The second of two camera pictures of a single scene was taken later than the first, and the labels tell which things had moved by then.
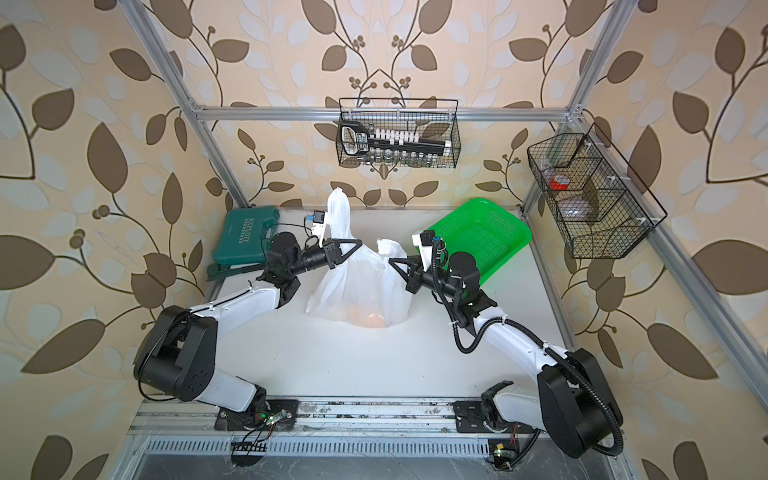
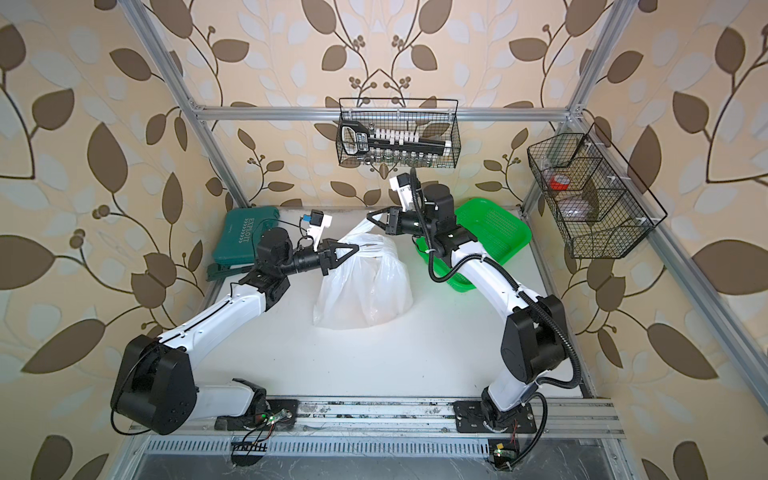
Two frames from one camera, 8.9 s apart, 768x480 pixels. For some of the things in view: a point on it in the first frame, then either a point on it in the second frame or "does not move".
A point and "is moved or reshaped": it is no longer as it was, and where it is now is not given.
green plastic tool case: [245, 235] does not move
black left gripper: [328, 252] does not move
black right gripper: [414, 275] -> [395, 225]
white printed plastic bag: [365, 288] is moved or reshaped
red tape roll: [560, 182] does not move
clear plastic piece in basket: [577, 209] does not move
